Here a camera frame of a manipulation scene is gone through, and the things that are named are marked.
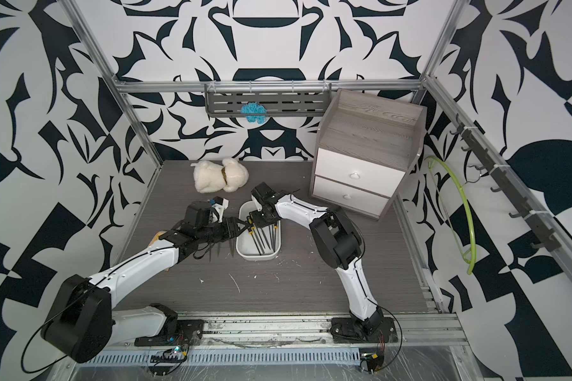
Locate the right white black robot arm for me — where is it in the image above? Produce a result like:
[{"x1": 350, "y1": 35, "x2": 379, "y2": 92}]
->
[{"x1": 250, "y1": 183, "x2": 394, "y2": 341}]

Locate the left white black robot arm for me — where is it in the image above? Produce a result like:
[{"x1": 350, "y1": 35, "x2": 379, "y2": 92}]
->
[{"x1": 40, "y1": 202, "x2": 251, "y2": 363}]

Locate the files bundle in box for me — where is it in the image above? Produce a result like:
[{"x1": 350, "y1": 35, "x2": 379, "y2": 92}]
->
[{"x1": 248, "y1": 220, "x2": 276, "y2": 256}]

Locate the white plastic storage box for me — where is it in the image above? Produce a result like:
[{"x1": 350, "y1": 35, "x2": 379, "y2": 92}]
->
[{"x1": 235, "y1": 222, "x2": 281, "y2": 261}]

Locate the white plush toy animal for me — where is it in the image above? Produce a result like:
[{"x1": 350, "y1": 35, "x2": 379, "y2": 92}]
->
[{"x1": 192, "y1": 158, "x2": 249, "y2": 194}]

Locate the yellow sponge pad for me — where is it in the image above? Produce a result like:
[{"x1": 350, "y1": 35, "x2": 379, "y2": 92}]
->
[{"x1": 149, "y1": 231, "x2": 166, "y2": 247}]

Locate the teal crumpled cloth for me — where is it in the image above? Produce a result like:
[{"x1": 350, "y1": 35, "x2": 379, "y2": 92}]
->
[{"x1": 241, "y1": 103, "x2": 267, "y2": 125}]

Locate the grey white drawer cabinet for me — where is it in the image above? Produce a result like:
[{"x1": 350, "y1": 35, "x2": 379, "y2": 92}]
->
[{"x1": 310, "y1": 90, "x2": 427, "y2": 220}]

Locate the green hoop tube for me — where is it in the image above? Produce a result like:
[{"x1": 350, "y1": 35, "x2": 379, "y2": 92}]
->
[{"x1": 424, "y1": 156, "x2": 478, "y2": 276}]

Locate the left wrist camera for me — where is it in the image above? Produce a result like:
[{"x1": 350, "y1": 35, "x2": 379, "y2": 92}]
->
[{"x1": 208, "y1": 197, "x2": 229, "y2": 223}]

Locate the grey wall shelf rack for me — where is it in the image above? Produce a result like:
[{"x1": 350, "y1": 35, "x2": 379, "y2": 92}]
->
[{"x1": 204, "y1": 82, "x2": 332, "y2": 117}]

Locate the grey wall hook rail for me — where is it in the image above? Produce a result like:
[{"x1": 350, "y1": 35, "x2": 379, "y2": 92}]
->
[{"x1": 451, "y1": 114, "x2": 562, "y2": 252}]

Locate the aluminium cage frame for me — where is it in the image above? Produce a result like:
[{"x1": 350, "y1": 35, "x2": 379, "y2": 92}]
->
[{"x1": 56, "y1": 0, "x2": 572, "y2": 381}]

